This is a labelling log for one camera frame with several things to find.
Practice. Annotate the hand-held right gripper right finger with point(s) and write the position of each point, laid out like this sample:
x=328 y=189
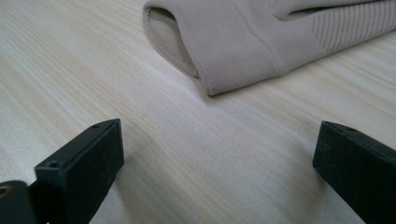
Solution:
x=358 y=168

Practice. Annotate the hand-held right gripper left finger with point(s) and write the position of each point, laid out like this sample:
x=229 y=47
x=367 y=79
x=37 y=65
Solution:
x=84 y=161

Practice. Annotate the beige glove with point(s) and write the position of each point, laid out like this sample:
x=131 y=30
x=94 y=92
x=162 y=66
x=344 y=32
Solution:
x=236 y=46

